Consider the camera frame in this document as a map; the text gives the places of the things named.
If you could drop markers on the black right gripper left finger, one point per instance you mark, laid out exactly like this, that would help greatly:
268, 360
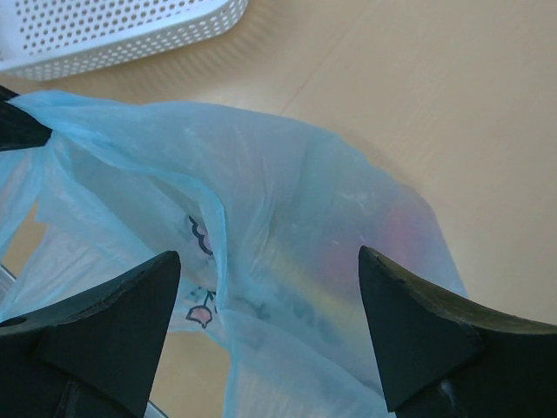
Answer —
94, 354

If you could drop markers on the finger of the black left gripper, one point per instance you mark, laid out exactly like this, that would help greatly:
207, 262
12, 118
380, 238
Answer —
18, 129

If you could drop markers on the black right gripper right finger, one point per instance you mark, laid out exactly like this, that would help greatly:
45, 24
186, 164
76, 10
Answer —
442, 355

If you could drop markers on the blue cartoon-print plastic bag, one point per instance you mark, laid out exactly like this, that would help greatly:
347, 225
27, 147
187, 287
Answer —
267, 215

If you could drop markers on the white perforated plastic basket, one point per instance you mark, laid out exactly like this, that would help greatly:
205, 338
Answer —
43, 40

